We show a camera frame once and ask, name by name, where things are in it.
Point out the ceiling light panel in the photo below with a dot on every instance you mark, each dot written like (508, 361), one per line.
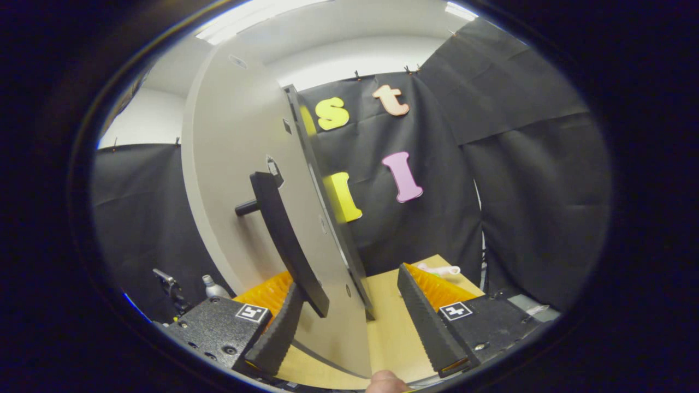
(256, 16)
(461, 10)

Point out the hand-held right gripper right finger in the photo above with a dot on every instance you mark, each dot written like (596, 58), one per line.
(431, 327)

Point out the grey cabinet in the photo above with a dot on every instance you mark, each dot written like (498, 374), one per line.
(360, 284)

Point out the pink and green plush toy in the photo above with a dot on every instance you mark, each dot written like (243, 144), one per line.
(439, 269)

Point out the beige cabinet door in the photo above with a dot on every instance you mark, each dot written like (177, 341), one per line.
(235, 136)

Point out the silver bottle with pink label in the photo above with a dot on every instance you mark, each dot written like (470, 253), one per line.
(213, 288)

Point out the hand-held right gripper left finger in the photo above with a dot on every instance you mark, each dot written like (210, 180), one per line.
(273, 338)

